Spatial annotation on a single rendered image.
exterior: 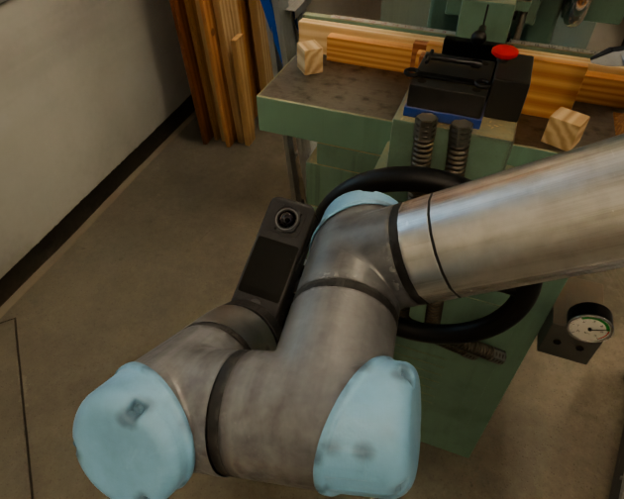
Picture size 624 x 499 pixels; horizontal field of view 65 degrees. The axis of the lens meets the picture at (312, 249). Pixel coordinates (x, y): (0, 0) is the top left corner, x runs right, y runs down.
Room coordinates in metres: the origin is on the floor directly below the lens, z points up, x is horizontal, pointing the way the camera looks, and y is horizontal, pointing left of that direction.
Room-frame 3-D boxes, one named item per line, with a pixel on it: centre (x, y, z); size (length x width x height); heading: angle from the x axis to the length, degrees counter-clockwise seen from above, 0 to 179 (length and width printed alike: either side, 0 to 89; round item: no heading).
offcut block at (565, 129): (0.57, -0.33, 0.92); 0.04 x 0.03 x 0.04; 47
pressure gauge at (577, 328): (0.45, -0.42, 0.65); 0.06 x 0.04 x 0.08; 69
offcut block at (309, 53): (0.78, 0.00, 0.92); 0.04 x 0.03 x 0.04; 22
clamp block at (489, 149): (0.56, -0.18, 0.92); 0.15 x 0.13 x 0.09; 69
